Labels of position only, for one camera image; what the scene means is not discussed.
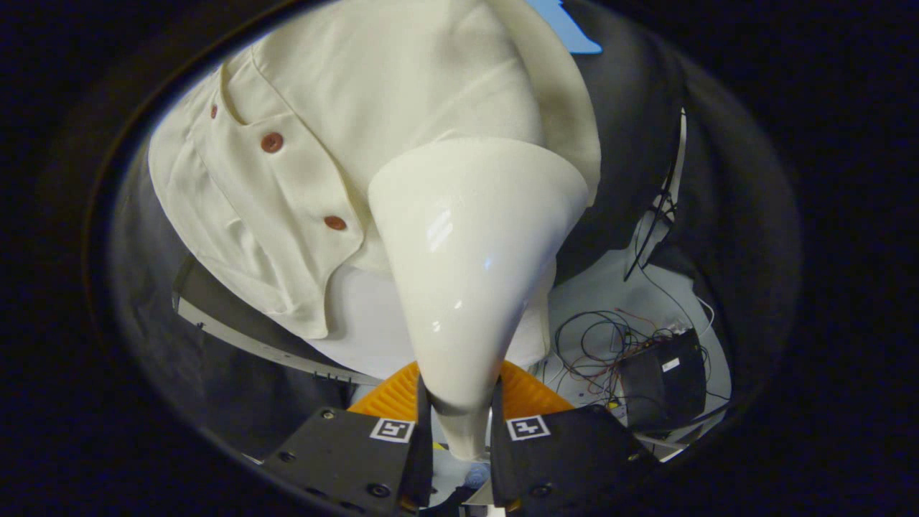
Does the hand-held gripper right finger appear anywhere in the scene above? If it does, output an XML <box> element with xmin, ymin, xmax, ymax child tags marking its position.
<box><xmin>490</xmin><ymin>361</ymin><xmax>658</xmax><ymax>514</ymax></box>

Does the thin stand with cables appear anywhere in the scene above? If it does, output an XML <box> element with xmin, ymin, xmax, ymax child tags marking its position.
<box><xmin>623</xmin><ymin>108</ymin><xmax>690</xmax><ymax>282</ymax></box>

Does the grey drawer cabinet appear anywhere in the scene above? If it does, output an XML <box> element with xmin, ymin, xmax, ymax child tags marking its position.
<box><xmin>171</xmin><ymin>257</ymin><xmax>381</xmax><ymax>386</ymax></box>

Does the cream button-up shirt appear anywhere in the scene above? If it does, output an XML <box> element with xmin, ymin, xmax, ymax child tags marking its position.
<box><xmin>149</xmin><ymin>0</ymin><xmax>602</xmax><ymax>340</ymax></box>

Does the tangle of thin cables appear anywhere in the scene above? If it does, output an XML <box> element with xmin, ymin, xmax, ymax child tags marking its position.
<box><xmin>553</xmin><ymin>309</ymin><xmax>719</xmax><ymax>410</ymax></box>

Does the white garment steamer head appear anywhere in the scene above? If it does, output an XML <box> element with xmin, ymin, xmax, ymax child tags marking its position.
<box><xmin>368</xmin><ymin>138</ymin><xmax>591</xmax><ymax>462</ymax></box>

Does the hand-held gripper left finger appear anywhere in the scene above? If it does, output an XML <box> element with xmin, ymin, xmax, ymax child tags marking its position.
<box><xmin>262</xmin><ymin>361</ymin><xmax>434</xmax><ymax>517</ymax></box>

